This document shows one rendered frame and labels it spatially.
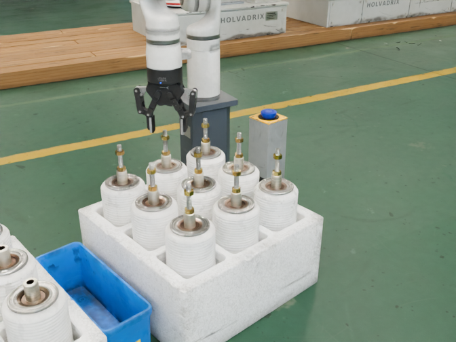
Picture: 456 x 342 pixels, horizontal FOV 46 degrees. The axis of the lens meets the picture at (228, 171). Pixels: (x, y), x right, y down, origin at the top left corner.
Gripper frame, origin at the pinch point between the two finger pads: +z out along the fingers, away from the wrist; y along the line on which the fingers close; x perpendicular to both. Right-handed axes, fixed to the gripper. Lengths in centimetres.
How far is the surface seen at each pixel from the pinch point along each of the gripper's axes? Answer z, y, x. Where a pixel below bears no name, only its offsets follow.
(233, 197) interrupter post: 7.2, 17.2, -16.4
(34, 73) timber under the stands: 31, -100, 131
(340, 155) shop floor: 35, 45, 67
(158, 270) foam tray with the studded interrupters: 16.5, 4.8, -29.8
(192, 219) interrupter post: 7.4, 10.6, -25.4
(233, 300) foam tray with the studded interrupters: 24.7, 18.7, -26.4
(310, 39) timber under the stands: 33, 33, 236
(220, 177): 10.6, 12.4, -2.0
